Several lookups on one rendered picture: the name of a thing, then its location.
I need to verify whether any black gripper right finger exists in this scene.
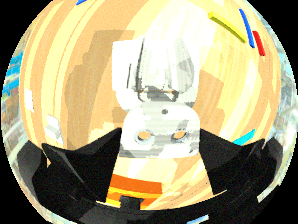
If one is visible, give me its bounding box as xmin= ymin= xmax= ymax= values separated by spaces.
xmin=198 ymin=128 xmax=266 ymax=196

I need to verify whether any blue thin curved bar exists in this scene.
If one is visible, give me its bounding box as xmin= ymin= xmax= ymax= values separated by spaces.
xmin=238 ymin=8 xmax=254 ymax=49

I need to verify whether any yellow flat bar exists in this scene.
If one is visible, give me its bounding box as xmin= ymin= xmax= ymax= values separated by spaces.
xmin=209 ymin=11 xmax=247 ymax=43

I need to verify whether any red flat bar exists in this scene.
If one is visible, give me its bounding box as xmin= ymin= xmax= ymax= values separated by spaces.
xmin=251 ymin=31 xmax=265 ymax=56

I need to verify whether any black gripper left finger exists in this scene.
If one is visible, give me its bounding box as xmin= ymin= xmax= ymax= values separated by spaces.
xmin=41 ymin=128 xmax=122 ymax=202

